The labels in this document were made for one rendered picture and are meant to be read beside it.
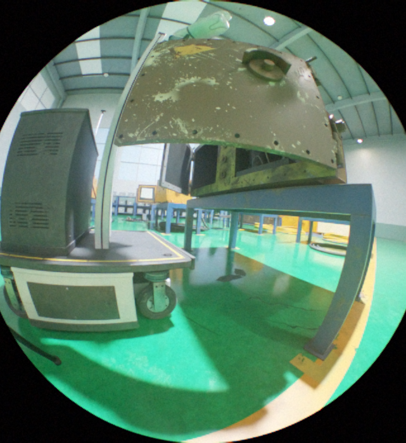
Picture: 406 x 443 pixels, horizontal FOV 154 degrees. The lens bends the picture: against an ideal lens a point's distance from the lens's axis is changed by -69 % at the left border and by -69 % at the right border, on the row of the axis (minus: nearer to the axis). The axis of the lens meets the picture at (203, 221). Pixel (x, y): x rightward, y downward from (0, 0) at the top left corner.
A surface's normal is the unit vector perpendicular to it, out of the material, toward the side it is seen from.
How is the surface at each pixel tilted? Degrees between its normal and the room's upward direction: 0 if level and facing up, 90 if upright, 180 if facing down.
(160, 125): 90
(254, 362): 0
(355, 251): 90
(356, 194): 90
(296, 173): 90
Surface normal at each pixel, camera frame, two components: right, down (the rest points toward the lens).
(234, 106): -0.03, 0.06
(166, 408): 0.08, -0.99
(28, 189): 0.54, 0.10
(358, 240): -0.92, -0.05
